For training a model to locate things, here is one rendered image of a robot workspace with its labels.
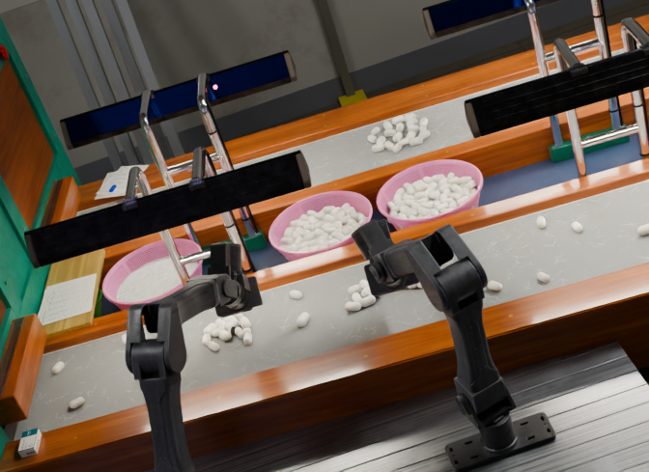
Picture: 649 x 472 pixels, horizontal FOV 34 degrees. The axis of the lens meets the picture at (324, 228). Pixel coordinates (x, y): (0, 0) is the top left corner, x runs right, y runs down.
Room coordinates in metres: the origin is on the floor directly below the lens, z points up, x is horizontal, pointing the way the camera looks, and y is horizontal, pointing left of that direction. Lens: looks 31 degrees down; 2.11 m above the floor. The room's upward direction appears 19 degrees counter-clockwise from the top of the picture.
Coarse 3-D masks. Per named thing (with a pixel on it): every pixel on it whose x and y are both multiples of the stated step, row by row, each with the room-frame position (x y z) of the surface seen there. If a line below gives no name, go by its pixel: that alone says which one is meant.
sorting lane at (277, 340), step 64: (640, 192) 1.98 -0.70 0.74; (512, 256) 1.91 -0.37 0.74; (576, 256) 1.84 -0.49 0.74; (640, 256) 1.76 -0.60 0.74; (192, 320) 2.09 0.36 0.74; (256, 320) 2.00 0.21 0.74; (320, 320) 1.92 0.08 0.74; (384, 320) 1.84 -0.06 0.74; (64, 384) 2.02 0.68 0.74; (128, 384) 1.93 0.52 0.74; (192, 384) 1.85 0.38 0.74
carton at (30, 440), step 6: (24, 432) 1.83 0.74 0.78; (30, 432) 1.82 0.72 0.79; (36, 432) 1.81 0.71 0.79; (24, 438) 1.81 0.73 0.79; (30, 438) 1.80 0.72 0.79; (36, 438) 1.80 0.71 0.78; (24, 444) 1.79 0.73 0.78; (30, 444) 1.78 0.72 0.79; (36, 444) 1.79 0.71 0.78; (18, 450) 1.78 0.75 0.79; (24, 450) 1.77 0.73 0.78; (30, 450) 1.77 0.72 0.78; (36, 450) 1.77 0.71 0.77; (24, 456) 1.77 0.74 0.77
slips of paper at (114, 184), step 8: (120, 168) 2.98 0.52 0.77; (128, 168) 2.95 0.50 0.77; (144, 168) 2.92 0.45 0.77; (112, 176) 2.94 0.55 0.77; (120, 176) 2.92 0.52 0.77; (104, 184) 2.90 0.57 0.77; (112, 184) 2.88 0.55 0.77; (120, 184) 2.87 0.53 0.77; (104, 192) 2.85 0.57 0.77; (112, 192) 2.83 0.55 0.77; (120, 192) 2.82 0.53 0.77
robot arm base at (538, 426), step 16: (528, 416) 1.49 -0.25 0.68; (544, 416) 1.48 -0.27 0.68; (480, 432) 1.45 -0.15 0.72; (496, 432) 1.43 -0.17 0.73; (512, 432) 1.44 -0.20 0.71; (528, 432) 1.45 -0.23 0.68; (544, 432) 1.44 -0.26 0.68; (448, 448) 1.48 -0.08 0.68; (464, 448) 1.47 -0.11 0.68; (480, 448) 1.46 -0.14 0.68; (496, 448) 1.43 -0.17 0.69; (512, 448) 1.43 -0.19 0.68; (528, 448) 1.42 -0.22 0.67; (464, 464) 1.43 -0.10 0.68; (480, 464) 1.42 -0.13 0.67
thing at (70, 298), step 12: (96, 276) 2.37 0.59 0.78; (48, 288) 2.40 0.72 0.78; (60, 288) 2.38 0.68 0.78; (72, 288) 2.35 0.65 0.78; (84, 288) 2.34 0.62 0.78; (48, 300) 2.33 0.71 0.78; (60, 300) 2.32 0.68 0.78; (72, 300) 2.29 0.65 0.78; (84, 300) 2.28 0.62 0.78; (48, 312) 2.28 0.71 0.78; (60, 312) 2.26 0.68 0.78; (72, 312) 2.24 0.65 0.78; (84, 312) 2.22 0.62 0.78
